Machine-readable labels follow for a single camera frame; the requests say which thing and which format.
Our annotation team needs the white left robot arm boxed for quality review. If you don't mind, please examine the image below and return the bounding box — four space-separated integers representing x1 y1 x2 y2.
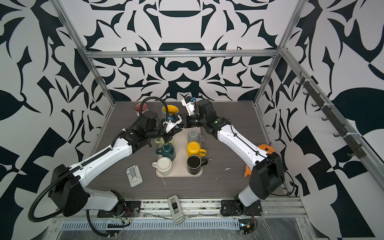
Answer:
28 98 186 223

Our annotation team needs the black mug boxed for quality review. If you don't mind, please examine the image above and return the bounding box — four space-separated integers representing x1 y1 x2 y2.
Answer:
187 155 209 175

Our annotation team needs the black hook rail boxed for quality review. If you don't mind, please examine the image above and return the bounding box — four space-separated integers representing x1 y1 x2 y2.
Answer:
297 72 367 159

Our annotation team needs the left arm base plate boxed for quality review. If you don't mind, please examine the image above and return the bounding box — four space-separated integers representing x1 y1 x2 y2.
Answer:
97 201 142 218

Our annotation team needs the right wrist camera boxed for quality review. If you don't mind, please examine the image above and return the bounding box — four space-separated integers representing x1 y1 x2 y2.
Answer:
181 97 196 116

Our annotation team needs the beige plastic tray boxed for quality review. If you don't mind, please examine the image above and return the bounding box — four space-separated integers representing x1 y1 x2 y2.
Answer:
156 128 204 178

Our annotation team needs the blue butterfly mug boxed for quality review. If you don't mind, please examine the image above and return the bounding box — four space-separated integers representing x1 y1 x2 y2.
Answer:
162 105 179 120

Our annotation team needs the light green mug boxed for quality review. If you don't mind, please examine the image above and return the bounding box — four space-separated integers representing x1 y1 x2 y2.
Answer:
154 138 165 147

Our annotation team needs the dark green mug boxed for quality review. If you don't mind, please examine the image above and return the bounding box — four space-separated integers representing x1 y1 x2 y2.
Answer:
156 143 176 161

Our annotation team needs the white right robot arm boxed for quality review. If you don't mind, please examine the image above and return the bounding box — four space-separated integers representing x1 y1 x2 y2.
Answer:
179 97 287 213

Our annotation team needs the white slotted cable duct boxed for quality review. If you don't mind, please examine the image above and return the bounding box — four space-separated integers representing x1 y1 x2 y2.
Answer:
59 218 241 231

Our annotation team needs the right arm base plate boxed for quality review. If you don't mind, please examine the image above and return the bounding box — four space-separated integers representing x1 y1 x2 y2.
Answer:
220 199 263 217

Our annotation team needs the white mug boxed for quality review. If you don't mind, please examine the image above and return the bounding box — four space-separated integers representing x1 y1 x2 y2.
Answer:
152 157 173 177

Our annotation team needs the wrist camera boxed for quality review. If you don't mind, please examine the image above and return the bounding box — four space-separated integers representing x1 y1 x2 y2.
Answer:
181 97 196 116
163 114 183 133

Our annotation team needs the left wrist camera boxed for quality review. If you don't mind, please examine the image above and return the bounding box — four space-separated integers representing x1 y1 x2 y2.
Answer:
163 114 183 133

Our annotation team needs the pink patterned mug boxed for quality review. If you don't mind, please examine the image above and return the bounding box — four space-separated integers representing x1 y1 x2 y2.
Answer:
135 103 149 116

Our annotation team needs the small circuit board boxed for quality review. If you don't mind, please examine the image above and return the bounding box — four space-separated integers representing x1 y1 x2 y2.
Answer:
239 218 258 235

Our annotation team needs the grey mug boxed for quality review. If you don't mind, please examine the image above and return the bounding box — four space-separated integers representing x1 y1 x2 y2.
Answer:
188 130 205 144

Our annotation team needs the grey block on table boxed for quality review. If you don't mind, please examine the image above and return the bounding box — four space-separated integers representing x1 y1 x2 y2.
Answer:
126 165 143 188

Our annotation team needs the orange shark plush toy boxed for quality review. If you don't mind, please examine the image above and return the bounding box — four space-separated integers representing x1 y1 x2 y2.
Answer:
244 141 275 178

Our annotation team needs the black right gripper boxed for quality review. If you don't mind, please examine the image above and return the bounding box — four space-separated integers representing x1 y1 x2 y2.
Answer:
177 113 209 130

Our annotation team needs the yellow mug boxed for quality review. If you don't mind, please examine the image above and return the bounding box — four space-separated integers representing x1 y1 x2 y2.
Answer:
187 141 207 157

